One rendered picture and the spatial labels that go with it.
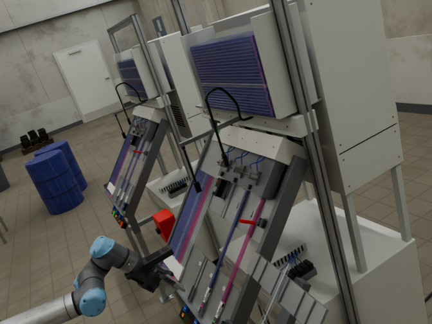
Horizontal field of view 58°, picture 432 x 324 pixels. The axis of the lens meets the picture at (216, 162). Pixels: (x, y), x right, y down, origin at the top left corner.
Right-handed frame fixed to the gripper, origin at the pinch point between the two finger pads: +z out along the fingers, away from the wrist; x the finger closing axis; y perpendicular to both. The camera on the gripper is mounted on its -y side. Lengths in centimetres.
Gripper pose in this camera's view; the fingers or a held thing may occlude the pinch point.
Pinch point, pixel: (179, 281)
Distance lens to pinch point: 151.2
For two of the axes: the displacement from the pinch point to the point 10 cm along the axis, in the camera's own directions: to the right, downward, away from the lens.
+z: 7.0, 5.4, 4.7
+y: -5.6, 8.2, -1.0
